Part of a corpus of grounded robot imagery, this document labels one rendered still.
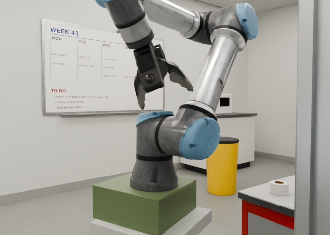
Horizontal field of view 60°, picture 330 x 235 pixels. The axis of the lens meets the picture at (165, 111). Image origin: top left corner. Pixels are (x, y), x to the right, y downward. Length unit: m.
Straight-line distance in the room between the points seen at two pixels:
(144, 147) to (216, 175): 2.68
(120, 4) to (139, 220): 0.56
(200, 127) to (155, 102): 3.60
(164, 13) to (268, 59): 5.05
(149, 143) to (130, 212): 0.20
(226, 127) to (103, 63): 2.04
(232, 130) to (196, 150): 3.83
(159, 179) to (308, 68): 0.65
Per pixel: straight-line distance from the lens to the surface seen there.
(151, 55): 0.67
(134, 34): 0.66
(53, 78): 3.63
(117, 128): 4.00
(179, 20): 0.95
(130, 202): 0.85
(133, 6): 0.65
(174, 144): 0.77
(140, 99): 0.77
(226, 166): 3.46
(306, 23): 0.30
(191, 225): 0.90
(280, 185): 1.21
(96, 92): 3.82
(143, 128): 0.85
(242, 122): 4.77
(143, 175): 0.86
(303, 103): 0.29
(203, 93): 0.81
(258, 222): 1.22
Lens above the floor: 1.13
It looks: 2 degrees down
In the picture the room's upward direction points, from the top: straight up
